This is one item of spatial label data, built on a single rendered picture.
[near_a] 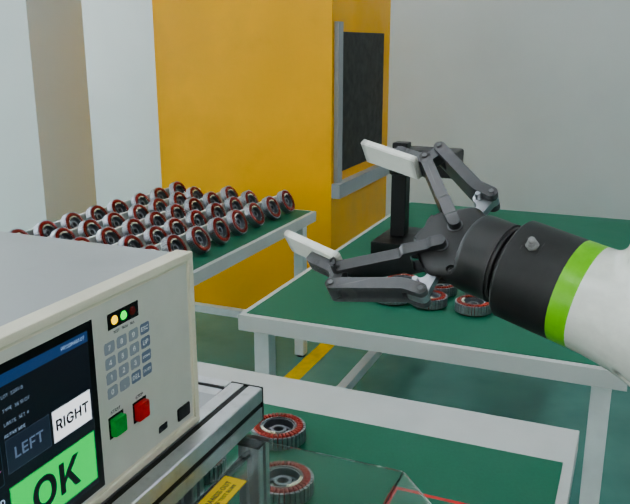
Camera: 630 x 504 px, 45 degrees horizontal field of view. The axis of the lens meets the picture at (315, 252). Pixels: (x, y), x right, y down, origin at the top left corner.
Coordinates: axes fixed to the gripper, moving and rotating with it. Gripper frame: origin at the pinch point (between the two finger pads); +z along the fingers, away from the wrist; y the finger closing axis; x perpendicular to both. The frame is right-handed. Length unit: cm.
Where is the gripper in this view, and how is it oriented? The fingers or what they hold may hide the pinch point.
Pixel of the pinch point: (336, 197)
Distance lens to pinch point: 79.9
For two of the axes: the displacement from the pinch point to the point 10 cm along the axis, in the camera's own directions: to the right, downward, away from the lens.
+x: -2.8, -5.9, -7.5
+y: 5.9, -7.2, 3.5
